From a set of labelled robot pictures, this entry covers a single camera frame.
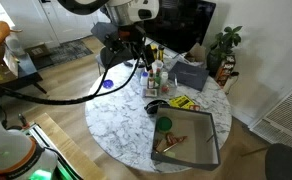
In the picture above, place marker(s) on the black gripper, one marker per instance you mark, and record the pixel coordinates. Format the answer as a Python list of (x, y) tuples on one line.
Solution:
[(127, 43)]

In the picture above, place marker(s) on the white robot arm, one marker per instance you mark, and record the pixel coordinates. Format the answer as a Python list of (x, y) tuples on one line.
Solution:
[(20, 155)]

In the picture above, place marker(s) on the clear plastic cup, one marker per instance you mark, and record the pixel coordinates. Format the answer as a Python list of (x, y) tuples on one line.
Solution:
[(157, 64)]

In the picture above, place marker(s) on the clear storage container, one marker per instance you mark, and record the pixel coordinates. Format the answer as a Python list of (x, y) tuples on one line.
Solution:
[(160, 86)]

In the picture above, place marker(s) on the white bottle blue cap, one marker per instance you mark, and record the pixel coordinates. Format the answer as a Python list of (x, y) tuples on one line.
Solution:
[(144, 79)]

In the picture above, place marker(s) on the black television screen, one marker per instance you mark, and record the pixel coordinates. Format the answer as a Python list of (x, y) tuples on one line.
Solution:
[(180, 24)]

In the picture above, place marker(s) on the blue round lid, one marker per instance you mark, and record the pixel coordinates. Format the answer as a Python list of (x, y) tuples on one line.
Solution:
[(108, 84)]

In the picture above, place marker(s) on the patterned floor rug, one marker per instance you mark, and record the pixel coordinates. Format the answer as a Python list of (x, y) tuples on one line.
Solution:
[(66, 52)]

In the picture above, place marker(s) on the round marble table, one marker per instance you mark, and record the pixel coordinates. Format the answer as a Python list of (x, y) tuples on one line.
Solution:
[(122, 128)]

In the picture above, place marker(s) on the dark grey Universal Thread box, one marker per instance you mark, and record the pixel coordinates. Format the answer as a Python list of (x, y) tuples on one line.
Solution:
[(192, 76)]

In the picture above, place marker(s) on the yellow printed packet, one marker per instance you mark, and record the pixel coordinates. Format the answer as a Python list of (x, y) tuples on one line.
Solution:
[(184, 102)]

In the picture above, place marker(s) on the green round lid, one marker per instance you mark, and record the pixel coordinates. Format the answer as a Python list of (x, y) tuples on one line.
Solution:
[(163, 124)]

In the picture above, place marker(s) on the potted green plant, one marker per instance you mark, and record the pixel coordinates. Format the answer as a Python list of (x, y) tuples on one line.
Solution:
[(222, 46)]

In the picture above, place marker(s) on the orange snack box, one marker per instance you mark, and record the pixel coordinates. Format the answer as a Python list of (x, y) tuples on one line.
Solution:
[(225, 70)]

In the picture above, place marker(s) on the white floor vent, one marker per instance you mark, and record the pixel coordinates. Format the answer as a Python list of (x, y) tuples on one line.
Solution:
[(276, 125)]

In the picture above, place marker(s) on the black chair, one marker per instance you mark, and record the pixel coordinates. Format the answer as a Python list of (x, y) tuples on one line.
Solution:
[(278, 162)]

